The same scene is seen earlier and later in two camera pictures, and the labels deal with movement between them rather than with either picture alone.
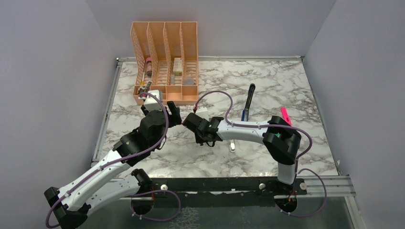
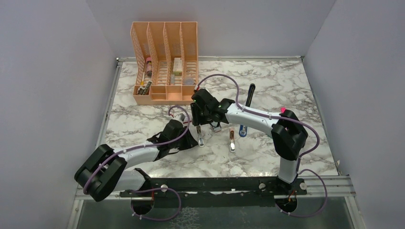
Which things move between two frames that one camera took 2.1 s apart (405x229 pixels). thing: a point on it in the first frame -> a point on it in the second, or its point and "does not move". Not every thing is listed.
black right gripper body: (199, 139) -> (200, 117)
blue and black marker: (245, 116) does not move
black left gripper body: (174, 119) -> (185, 144)
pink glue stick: (149, 67) does not move
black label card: (145, 89) does not move
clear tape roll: (188, 81) does not move
